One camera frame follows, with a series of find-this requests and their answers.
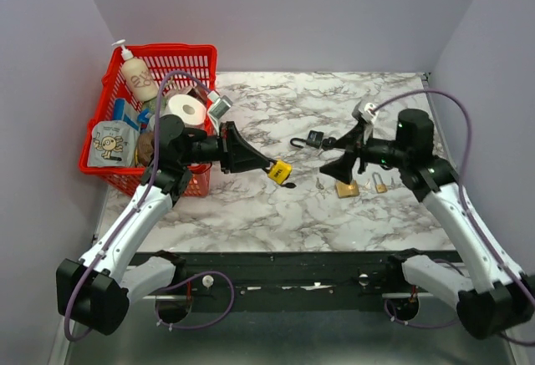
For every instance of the silver key bunch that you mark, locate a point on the silver key bunch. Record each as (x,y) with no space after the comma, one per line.
(319,185)

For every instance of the blue packet in basket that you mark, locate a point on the blue packet in basket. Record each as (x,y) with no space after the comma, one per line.
(123,111)

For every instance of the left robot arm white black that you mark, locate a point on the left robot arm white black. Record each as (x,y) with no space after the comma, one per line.
(98,289)

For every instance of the grey cartoon pouch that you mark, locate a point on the grey cartoon pouch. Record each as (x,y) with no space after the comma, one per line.
(112,144)

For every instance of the small brass padlock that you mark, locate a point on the small brass padlock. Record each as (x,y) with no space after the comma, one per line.
(379,184)

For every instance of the large brass padlock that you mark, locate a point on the large brass padlock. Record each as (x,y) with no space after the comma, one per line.
(346,190)

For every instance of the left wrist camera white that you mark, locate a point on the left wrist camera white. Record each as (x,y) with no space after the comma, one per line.
(220,105)

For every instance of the brown round wicker item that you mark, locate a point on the brown round wicker item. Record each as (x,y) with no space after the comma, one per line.
(144,150)

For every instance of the white toilet paper roll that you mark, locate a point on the white toilet paper roll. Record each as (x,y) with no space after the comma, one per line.
(191,110)

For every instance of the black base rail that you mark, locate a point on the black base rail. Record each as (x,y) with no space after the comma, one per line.
(291,281)

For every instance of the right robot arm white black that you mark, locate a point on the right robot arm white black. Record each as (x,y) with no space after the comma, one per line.
(495,293)

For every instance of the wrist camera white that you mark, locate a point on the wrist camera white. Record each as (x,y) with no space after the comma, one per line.
(365,112)
(220,105)

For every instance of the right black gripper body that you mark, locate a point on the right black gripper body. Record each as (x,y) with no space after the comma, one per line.
(384,152)

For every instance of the small yellow padlock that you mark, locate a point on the small yellow padlock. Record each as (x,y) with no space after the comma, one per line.
(279,172)

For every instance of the black padlock with keys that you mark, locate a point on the black padlock with keys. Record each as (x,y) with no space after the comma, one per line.
(315,139)

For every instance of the cream pump lotion bottle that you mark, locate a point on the cream pump lotion bottle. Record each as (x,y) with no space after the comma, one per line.
(137,75)

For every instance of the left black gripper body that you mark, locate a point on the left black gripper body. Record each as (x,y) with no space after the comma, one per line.
(202,150)

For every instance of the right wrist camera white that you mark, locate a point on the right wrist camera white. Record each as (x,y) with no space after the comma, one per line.
(365,112)

